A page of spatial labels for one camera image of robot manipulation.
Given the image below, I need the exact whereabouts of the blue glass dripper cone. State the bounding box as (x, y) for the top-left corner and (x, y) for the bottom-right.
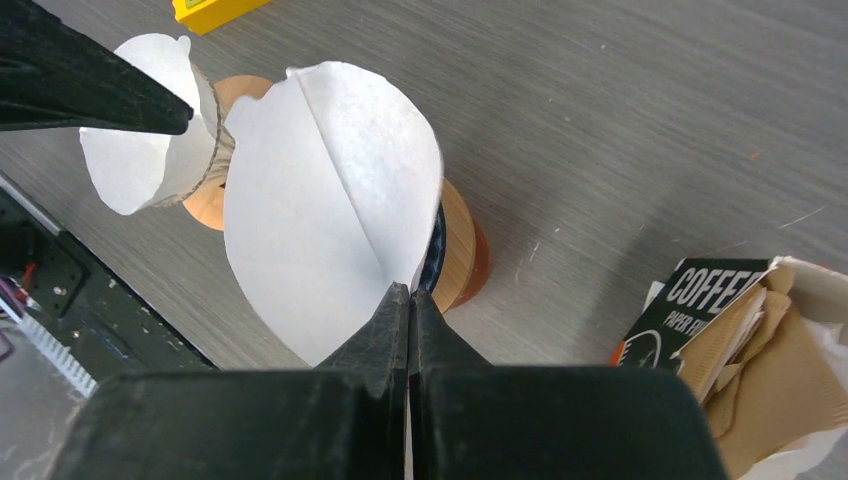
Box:
(418, 206), (447, 294)

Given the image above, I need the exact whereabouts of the yellow green toy brick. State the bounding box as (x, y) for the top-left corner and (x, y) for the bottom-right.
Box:
(171, 0), (270, 35)

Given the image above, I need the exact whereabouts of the amber glass carafe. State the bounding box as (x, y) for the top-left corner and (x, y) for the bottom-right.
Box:
(437, 221), (490, 312)

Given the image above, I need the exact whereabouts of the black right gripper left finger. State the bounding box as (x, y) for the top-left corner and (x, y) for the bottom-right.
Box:
(50, 283), (410, 479)

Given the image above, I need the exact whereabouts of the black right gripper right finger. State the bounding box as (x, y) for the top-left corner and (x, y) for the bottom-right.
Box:
(408, 291), (726, 479)

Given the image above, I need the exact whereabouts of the white paper coffee filter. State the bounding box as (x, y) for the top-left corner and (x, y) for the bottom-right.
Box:
(79, 33), (199, 215)

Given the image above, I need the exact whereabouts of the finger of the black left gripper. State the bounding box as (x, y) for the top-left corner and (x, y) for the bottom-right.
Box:
(1, 1), (194, 135)

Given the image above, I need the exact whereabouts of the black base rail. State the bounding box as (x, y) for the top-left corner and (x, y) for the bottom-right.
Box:
(1, 177), (215, 396)

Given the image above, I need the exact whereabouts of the large wooden ring holder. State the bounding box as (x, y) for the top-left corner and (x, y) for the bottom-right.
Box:
(182, 75), (272, 231)

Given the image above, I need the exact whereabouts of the small wooden ring holder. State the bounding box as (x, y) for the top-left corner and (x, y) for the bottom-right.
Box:
(432, 179), (476, 313)

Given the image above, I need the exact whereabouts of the clear glass dripper cone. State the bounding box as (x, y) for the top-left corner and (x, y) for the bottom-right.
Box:
(157, 62), (235, 206)

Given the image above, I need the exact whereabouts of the orange coffee filter box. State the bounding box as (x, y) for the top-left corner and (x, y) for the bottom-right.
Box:
(610, 256), (847, 479)

